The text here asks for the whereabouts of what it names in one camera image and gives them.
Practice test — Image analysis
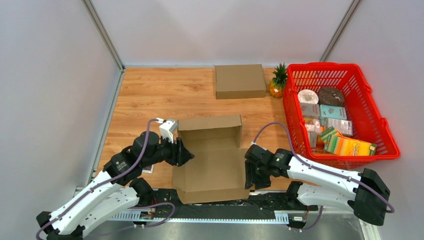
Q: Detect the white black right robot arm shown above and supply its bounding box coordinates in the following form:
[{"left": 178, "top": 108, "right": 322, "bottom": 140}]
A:
[{"left": 244, "top": 143, "right": 394, "bottom": 226}]

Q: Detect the small pineapple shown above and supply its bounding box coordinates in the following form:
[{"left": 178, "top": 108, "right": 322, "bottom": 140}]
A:
[{"left": 268, "top": 63, "right": 288, "bottom": 98}]

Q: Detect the green striped box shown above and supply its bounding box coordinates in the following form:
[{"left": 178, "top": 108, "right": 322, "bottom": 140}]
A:
[{"left": 317, "top": 126, "right": 343, "bottom": 144}]

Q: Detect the red plastic basket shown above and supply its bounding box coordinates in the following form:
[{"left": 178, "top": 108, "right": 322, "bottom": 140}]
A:
[{"left": 282, "top": 62, "right": 401, "bottom": 170}]

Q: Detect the black star packet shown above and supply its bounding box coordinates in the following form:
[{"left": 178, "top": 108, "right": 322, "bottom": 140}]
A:
[{"left": 142, "top": 165, "right": 154, "bottom": 174}]

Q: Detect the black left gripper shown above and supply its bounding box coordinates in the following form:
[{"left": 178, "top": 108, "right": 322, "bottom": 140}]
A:
[{"left": 142, "top": 132, "right": 196, "bottom": 167}]

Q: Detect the brown chocolate donut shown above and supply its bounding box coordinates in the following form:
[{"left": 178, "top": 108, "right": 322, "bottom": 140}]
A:
[{"left": 317, "top": 86, "right": 345, "bottom": 107}]

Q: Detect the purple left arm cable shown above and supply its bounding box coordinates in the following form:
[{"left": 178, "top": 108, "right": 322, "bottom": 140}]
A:
[{"left": 35, "top": 118, "right": 176, "bottom": 240}]

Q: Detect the brown cardboard box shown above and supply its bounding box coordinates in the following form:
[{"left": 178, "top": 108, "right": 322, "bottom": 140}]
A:
[{"left": 214, "top": 64, "right": 267, "bottom": 100}]

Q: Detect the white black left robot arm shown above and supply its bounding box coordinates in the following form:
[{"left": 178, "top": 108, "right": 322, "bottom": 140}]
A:
[{"left": 35, "top": 131, "right": 195, "bottom": 240}]

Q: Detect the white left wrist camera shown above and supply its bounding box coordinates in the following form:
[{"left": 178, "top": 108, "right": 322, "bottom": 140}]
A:
[{"left": 156, "top": 117, "right": 178, "bottom": 144}]

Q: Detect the teal small carton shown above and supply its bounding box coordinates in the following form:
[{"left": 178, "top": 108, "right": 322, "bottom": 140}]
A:
[{"left": 319, "top": 104, "right": 347, "bottom": 121}]

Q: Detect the yellow orange snack box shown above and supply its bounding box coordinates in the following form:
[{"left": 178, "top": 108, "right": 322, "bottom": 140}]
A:
[{"left": 324, "top": 135, "right": 377, "bottom": 157}]

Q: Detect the grey patterned carton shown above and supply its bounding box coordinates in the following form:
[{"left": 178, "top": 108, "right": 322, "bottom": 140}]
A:
[{"left": 323, "top": 118, "right": 353, "bottom": 137}]

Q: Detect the pink grey small carton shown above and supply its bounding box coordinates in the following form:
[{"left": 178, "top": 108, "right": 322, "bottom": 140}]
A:
[{"left": 300, "top": 102, "right": 321, "bottom": 119}]

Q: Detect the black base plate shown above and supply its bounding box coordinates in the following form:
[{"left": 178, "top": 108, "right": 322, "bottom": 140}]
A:
[{"left": 121, "top": 188, "right": 319, "bottom": 225}]

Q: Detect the grey slotted cable duct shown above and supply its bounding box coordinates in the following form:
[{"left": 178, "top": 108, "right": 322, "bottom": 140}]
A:
[{"left": 110, "top": 209, "right": 289, "bottom": 225}]

